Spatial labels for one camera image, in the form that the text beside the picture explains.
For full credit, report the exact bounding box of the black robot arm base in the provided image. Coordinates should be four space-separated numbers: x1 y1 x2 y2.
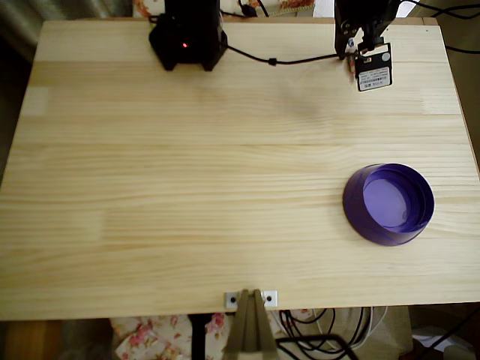
148 13 230 73

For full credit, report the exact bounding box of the floral cloth with beige trim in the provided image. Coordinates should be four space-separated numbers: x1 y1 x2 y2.
131 0 318 18

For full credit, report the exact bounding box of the tan camera stand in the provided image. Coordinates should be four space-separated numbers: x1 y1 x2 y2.
223 288 279 360

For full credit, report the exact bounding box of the black cable with plug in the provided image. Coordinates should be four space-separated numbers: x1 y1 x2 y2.
238 0 269 18

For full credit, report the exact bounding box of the black camera box with label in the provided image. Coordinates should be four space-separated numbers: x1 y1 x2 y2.
354 42 395 93

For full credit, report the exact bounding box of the thin black cable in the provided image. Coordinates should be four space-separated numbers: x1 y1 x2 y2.
397 0 480 20
445 43 480 56

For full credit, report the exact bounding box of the purple bowl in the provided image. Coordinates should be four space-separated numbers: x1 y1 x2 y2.
342 162 436 248

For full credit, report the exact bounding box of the white cable bundle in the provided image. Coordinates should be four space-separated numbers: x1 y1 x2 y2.
314 306 389 352

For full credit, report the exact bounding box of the white candy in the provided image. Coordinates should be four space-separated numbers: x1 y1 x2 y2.
346 36 357 82

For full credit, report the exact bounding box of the black table leg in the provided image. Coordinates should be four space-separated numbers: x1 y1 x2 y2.
187 313 215 360

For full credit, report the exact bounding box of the black cable bundle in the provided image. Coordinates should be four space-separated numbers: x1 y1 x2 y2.
276 307 367 360

